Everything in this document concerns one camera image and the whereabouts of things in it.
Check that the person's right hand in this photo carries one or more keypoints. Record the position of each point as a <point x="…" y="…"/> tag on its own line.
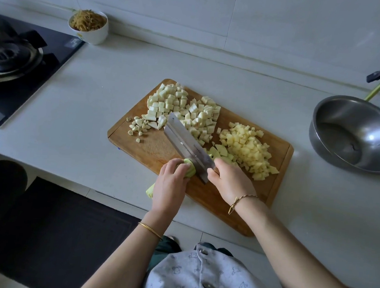
<point x="232" y="182"/>

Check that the person's left hand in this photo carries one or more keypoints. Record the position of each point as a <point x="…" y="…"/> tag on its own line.
<point x="169" y="188"/>

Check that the green cucumber half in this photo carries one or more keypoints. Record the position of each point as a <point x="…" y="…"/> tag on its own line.
<point x="189" y="169"/>

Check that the peeled yellow potato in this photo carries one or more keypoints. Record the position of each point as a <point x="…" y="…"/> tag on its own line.
<point x="249" y="147"/>

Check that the pile of garlic cloves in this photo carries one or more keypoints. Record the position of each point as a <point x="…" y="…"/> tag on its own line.
<point x="137" y="126"/>

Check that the pile of white diced vegetable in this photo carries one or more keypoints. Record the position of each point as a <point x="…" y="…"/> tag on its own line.
<point x="202" y="113"/>

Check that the person's left forearm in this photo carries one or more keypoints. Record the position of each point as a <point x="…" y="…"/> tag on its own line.
<point x="123" y="262"/>

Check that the person's right forearm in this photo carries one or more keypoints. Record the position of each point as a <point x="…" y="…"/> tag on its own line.
<point x="305" y="265"/>

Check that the gold bangle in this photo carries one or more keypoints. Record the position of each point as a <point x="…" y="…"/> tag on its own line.
<point x="150" y="230"/>

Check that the wooden cutting board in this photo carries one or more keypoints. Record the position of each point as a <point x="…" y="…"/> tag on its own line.
<point x="143" y="148"/>

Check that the dark green trousers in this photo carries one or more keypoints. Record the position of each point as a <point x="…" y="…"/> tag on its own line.
<point x="166" y="247"/>

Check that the white patterned garment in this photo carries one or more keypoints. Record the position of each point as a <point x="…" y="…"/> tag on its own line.
<point x="217" y="284"/>

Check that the black floor mat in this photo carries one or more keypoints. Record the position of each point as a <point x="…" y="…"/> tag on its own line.
<point x="56" y="236"/>

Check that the deep stainless steel bowl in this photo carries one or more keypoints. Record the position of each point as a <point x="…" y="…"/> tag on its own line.
<point x="367" y="131"/>

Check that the white bowl of noodles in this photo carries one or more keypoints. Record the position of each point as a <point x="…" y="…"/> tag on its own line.
<point x="88" y="27"/>

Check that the black gas stove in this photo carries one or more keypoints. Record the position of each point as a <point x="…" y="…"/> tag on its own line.
<point x="20" y="81"/>

